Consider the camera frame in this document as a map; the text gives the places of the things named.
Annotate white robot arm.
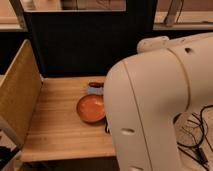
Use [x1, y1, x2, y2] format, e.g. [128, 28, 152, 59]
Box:
[104, 33, 213, 171]

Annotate orange ceramic bowl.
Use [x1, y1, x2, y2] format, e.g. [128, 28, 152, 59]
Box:
[76, 94, 105, 123]

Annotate black back panel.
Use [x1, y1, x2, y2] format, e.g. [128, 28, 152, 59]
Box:
[24, 0, 157, 77]

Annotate wooden side panel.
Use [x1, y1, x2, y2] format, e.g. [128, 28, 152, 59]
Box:
[0, 40, 42, 148]

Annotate black cables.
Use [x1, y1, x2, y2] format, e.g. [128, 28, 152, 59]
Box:
[173, 104, 213, 167]

